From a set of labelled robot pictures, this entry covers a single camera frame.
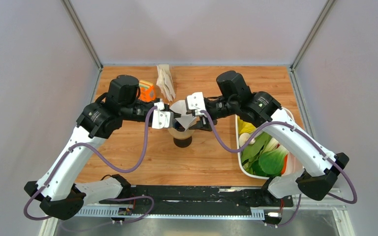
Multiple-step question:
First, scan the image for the brown glass carafe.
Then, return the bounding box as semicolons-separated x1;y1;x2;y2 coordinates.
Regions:
173;136;192;148

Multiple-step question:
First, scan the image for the stack of paper coffee filters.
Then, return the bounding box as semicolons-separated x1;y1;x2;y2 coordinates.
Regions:
156;64;176;102

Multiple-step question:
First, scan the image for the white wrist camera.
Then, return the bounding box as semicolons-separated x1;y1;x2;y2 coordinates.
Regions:
185;92;206;117
152;102;174;129

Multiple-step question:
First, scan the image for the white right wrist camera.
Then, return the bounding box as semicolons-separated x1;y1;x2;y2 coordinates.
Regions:
185;92;206;117

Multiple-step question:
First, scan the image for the white plastic basin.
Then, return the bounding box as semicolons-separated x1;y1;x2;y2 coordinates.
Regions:
235;107;305;180

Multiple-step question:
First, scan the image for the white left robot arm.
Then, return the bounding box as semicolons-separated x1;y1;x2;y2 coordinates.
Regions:
24;75;180;220

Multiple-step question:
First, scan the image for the yellow napa cabbage toy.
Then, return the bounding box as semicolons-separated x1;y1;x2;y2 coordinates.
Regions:
237;117;256;135

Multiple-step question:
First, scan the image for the blue ribbed coffee dripper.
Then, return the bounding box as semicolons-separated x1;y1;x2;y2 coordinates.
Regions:
172;119;185;132

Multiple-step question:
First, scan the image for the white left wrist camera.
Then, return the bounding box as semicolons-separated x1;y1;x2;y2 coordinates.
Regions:
152;102;174;129

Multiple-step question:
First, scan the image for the green bok choy toy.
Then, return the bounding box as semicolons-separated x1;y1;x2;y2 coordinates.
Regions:
241;130;289;178

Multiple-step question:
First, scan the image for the orange carrot toy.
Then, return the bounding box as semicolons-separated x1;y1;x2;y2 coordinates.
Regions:
281;154;288;175

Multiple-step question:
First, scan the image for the white paper coffee filter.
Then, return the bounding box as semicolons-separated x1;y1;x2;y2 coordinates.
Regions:
171;100;196;130

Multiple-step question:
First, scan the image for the white mushroom toy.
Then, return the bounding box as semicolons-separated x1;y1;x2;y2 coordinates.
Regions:
239;133;255;147

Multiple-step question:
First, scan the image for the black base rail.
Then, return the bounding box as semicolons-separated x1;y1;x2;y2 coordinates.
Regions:
99;185;294;216

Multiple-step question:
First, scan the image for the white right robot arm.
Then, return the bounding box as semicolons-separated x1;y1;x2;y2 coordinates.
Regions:
186;70;349;206

